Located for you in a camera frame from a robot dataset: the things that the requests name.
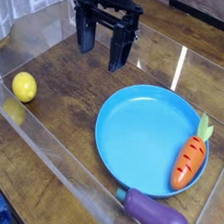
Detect yellow toy lemon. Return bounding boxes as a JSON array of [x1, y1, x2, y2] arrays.
[[12, 72, 38, 102]]

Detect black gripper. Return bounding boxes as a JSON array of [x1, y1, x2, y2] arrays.
[[75, 0, 143, 73]]

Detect orange toy carrot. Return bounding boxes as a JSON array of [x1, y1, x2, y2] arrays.
[[170, 113, 214, 191]]

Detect purple toy eggplant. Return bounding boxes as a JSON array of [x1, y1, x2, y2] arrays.
[[116, 188, 188, 224]]

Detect blue round plate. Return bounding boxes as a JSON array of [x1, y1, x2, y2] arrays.
[[95, 85, 200, 198]]

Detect clear acrylic enclosure walls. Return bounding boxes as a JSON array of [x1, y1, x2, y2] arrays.
[[0, 0, 224, 224]]

